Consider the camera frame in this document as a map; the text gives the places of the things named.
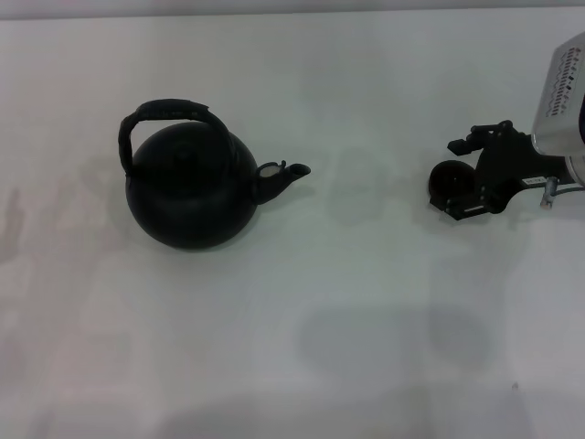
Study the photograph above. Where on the black round teapot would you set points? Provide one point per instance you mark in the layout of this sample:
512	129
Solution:
192	206

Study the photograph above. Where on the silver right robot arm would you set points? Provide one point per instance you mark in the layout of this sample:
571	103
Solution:
562	91

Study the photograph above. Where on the small dark teacup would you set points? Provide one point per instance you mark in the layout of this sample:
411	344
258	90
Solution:
450	180

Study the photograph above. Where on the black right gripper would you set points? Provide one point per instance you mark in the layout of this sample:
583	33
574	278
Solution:
507	164

